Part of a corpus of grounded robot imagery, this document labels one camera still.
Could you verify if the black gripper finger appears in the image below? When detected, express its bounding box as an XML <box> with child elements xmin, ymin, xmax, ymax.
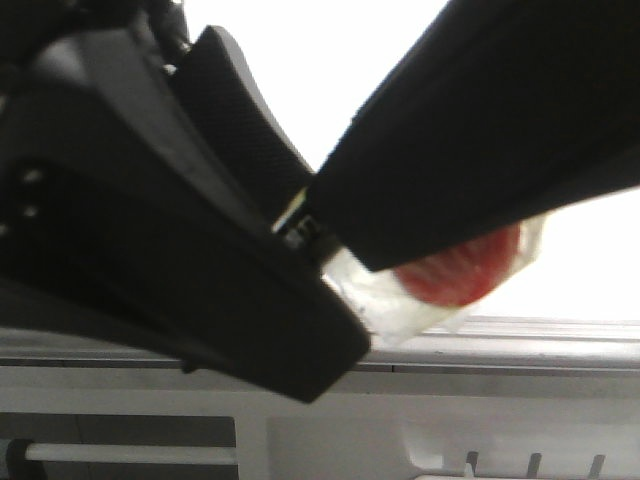
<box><xmin>304</xmin><ymin>0</ymin><xmax>640</xmax><ymax>274</ymax></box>

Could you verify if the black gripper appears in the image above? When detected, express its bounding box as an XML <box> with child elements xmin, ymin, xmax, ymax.
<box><xmin>1</xmin><ymin>1</ymin><xmax>370</xmax><ymax>402</ymax></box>

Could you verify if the black and white whiteboard marker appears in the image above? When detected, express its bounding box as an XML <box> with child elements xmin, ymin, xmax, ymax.
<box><xmin>272</xmin><ymin>187</ymin><xmax>546</xmax><ymax>346</ymax></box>

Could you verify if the white whiteboard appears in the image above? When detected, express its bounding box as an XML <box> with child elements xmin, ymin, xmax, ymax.
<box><xmin>164</xmin><ymin>0</ymin><xmax>640</xmax><ymax>321</ymax></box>

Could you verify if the grey whiteboard frame rail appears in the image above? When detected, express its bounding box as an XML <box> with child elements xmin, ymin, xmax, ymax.
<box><xmin>1</xmin><ymin>316</ymin><xmax>639</xmax><ymax>373</ymax></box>

